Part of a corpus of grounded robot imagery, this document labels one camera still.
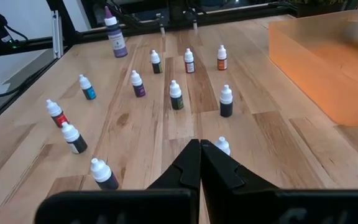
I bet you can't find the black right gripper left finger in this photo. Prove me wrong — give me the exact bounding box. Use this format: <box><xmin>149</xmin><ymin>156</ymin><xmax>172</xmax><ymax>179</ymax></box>
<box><xmin>35</xmin><ymin>139</ymin><xmax>202</xmax><ymax>224</ymax></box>

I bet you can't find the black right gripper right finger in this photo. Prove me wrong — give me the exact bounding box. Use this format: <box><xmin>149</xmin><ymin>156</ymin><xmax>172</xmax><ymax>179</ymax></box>
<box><xmin>200</xmin><ymin>139</ymin><xmax>358</xmax><ymax>224</ymax></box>

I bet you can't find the small dropper bottle dark liquid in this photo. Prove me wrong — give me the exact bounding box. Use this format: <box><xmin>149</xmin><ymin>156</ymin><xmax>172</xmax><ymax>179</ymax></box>
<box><xmin>214</xmin><ymin>136</ymin><xmax>231</xmax><ymax>156</ymax></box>
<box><xmin>89</xmin><ymin>157</ymin><xmax>120</xmax><ymax>191</ymax></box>

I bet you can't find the small dropper bottle black label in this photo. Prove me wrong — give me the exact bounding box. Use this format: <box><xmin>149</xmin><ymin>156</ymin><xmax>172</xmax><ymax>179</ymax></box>
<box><xmin>219</xmin><ymin>84</ymin><xmax>234</xmax><ymax>118</ymax></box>

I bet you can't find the small dropper bottle olive label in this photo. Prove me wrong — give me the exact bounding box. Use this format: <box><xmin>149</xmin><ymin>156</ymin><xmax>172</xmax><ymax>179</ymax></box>
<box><xmin>169</xmin><ymin>79</ymin><xmax>185</xmax><ymax>111</ymax></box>

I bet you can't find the small dropper bottle purple label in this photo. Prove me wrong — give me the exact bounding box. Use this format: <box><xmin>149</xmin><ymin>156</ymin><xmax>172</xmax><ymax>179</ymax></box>
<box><xmin>130</xmin><ymin>70</ymin><xmax>147</xmax><ymax>98</ymax></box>

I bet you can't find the small dropper bottle red-white label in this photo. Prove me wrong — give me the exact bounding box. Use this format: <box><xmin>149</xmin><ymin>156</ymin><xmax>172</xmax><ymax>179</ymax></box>
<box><xmin>183</xmin><ymin>47</ymin><xmax>196</xmax><ymax>74</ymax></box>

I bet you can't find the small dropper bottle dark label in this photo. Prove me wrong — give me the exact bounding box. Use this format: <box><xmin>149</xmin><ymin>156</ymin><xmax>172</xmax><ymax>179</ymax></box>
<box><xmin>150</xmin><ymin>49</ymin><xmax>163</xmax><ymax>75</ymax></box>

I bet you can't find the small dropper bottle orange label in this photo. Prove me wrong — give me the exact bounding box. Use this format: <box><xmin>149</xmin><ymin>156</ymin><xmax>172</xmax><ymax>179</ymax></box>
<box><xmin>216</xmin><ymin>44</ymin><xmax>228</xmax><ymax>72</ymax></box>

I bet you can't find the yellow-label dropper bottle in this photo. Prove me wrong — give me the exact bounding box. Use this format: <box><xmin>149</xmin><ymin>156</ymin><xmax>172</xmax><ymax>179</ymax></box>
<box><xmin>60</xmin><ymin>121</ymin><xmax>88</xmax><ymax>155</ymax></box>

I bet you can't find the small dropper bottle blue label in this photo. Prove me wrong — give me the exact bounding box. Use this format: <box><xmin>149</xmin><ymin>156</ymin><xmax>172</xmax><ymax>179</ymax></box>
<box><xmin>78</xmin><ymin>73</ymin><xmax>98</xmax><ymax>101</ymax></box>

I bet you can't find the small dropper bottle red label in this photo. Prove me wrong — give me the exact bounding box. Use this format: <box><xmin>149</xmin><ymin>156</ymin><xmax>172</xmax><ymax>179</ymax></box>
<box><xmin>45</xmin><ymin>98</ymin><xmax>70</xmax><ymax>129</ymax></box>

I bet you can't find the large bottle purple tip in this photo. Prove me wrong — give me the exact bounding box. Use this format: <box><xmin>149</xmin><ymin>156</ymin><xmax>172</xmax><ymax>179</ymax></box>
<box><xmin>103</xmin><ymin>5</ymin><xmax>129</xmax><ymax>58</ymax></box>

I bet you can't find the translucent orange plastic bin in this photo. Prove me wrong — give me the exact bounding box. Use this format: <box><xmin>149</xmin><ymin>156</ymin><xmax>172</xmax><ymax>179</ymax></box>
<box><xmin>268</xmin><ymin>9</ymin><xmax>358</xmax><ymax>127</ymax></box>

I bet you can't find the silver metal bracket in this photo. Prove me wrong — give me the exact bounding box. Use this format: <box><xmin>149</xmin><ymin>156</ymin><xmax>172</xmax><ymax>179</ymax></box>
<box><xmin>51</xmin><ymin>9</ymin><xmax>64</xmax><ymax>59</ymax></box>

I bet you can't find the black floor cable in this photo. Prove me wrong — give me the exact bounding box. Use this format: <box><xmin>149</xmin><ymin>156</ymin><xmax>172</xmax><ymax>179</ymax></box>
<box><xmin>0</xmin><ymin>70</ymin><xmax>48</xmax><ymax>103</ymax></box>

